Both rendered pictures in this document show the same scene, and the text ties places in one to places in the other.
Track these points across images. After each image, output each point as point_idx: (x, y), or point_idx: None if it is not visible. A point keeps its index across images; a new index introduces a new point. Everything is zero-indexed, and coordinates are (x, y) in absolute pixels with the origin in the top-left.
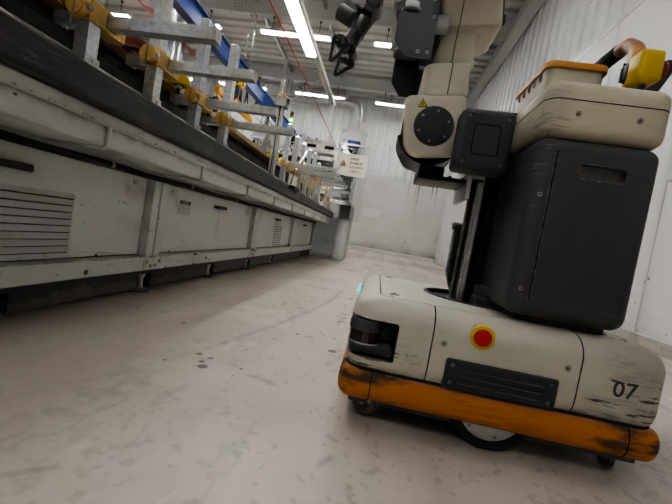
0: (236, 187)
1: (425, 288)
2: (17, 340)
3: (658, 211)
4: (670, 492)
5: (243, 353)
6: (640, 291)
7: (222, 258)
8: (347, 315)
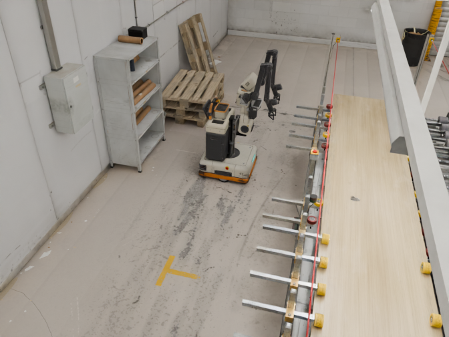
0: None
1: (238, 154)
2: None
3: (37, 157)
4: None
5: (275, 174)
6: (50, 202)
7: None
8: (245, 207)
